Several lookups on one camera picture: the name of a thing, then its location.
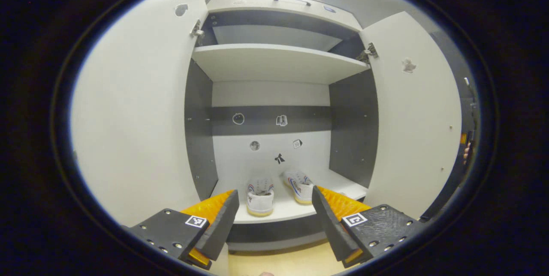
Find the white striped shoe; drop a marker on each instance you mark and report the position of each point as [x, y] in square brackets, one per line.
[300, 188]
[260, 199]

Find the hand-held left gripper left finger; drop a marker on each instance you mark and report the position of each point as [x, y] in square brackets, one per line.
[223, 224]

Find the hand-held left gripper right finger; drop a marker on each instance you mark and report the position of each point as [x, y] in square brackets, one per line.
[332, 231]

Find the white shoe cabinet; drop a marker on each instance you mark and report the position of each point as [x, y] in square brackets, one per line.
[274, 64]

